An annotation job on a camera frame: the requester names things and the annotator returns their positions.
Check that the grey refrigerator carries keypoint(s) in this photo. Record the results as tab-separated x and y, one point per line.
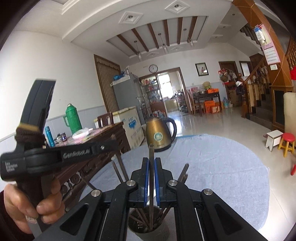
126	97

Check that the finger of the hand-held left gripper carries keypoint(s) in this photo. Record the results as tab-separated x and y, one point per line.
76	154

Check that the wooden pillar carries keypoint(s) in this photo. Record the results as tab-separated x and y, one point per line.
281	76

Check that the hanging baskets and hats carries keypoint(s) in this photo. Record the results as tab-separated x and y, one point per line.
226	75

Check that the pink wall calendar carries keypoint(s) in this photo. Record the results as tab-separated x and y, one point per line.
270	51

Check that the blue water jug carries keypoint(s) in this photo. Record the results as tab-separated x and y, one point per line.
226	103

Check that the brown curtain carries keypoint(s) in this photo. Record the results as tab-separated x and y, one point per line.
106	85

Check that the dark wooden chair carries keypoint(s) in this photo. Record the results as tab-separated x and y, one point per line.
105	119

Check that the small dark jar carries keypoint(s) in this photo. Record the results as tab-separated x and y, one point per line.
63	137

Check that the bright blue cloth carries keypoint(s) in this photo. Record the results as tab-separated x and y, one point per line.
192	135

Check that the wall switch panel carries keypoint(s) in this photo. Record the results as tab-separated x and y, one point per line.
273	67

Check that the wooden dining chair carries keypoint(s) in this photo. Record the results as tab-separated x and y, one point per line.
193	102

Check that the carved wooden sideboard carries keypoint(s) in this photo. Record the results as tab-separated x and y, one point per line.
74	175

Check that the yellow stool with red seat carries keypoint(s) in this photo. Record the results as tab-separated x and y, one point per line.
288	138

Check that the orange cardboard box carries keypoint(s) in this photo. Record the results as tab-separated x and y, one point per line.
212	91
212	107

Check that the pendant ceiling lamp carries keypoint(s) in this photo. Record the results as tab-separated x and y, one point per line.
164	48
139	55
190	41

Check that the dark wooden dining table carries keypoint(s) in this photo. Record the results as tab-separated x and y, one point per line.
205	96

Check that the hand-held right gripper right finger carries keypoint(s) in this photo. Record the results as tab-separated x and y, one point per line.
157	183

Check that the wooden staircase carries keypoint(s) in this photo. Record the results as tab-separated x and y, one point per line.
259	104

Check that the white plastic bag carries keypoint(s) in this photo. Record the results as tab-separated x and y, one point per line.
81	134

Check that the blue-grey tablecloth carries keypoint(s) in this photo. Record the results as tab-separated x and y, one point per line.
219	173

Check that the long dark chopstick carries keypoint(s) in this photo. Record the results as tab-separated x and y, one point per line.
151	153

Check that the small white stool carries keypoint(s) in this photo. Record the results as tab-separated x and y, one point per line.
275	134

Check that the brown knitted cloth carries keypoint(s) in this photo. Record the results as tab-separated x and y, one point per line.
29	135

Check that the beige sofa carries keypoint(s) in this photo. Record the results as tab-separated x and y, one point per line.
290	111

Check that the blue bottle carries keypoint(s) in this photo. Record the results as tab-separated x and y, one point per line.
49	136

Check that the red plastic child chair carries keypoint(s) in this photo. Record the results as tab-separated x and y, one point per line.
293	168

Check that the golden electric kettle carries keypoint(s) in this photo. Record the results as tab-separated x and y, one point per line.
159	132

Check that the dark perforated utensil holder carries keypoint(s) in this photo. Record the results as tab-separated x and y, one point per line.
159	231

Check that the glass display shelf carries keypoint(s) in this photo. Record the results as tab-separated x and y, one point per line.
151	92

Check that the person's left hand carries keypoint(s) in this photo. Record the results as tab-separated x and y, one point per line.
52	208

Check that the white chest freezer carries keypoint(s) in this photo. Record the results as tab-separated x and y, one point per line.
131	129

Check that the bunch of dark chopsticks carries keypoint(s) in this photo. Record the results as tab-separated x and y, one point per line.
120	169

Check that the framed wall picture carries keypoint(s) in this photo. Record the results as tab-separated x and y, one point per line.
202	69

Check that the round wall clock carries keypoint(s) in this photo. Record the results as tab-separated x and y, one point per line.
153	68

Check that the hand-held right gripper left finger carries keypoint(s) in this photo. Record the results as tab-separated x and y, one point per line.
146	183

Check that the green thermos flask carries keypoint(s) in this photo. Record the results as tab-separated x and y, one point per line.
73	120

